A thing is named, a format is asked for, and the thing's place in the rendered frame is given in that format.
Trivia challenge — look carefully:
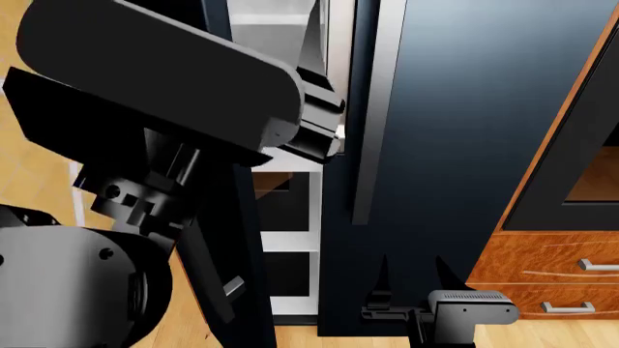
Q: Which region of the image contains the brown wooden cabinet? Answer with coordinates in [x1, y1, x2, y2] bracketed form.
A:
[465, 6, 619, 322]

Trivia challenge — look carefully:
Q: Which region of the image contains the dark left gripper camera box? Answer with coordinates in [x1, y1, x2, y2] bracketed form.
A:
[15, 0, 307, 152]

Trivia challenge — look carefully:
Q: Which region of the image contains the dark blue fridge door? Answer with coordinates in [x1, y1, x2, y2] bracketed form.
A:
[115, 0, 280, 348]
[316, 0, 619, 338]

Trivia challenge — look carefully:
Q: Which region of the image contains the black built-in oven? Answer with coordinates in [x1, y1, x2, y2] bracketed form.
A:
[502, 32, 619, 232]

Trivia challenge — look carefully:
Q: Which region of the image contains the silver drawer handle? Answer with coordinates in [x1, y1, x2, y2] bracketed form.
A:
[577, 257, 619, 273]
[540, 300, 597, 315]

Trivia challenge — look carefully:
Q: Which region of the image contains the long grey fridge door handle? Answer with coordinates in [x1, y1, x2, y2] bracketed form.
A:
[351, 0, 408, 226]

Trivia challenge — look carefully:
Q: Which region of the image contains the grey right gripper camera box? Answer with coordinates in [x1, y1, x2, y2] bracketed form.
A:
[427, 289, 521, 348]

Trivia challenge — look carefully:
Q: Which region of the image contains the dark blue closed fridge door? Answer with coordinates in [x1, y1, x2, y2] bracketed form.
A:
[316, 0, 619, 338]

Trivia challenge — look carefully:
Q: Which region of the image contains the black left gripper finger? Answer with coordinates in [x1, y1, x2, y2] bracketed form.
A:
[294, 67, 347, 112]
[279, 121, 345, 165]

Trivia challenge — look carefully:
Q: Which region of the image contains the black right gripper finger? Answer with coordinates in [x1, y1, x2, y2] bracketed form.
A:
[368, 254, 394, 310]
[433, 255, 479, 292]

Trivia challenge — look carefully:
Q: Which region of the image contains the dark open door handle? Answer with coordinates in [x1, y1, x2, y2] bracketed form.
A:
[176, 217, 246, 325]

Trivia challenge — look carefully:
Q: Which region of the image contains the wooden drawer front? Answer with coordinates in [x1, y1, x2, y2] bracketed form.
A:
[469, 232, 619, 284]
[465, 283, 619, 322]

